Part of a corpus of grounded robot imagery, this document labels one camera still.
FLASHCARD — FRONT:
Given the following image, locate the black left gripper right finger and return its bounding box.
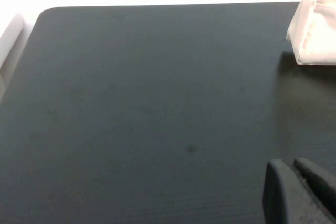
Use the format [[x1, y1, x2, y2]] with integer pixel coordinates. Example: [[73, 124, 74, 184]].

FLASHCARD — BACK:
[[293, 157, 336, 219]]

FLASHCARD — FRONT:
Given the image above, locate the pale pink fabric pencil case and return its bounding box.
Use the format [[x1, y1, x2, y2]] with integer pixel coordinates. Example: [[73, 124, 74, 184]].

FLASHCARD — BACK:
[[286, 0, 336, 66]]

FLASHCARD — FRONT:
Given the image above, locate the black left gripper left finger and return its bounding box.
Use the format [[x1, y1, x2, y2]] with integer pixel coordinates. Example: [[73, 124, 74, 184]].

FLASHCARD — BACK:
[[262, 159, 331, 224]]

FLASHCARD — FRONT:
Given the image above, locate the black table mat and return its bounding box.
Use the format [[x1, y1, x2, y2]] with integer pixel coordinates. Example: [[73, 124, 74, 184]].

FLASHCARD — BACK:
[[0, 1, 336, 224]]

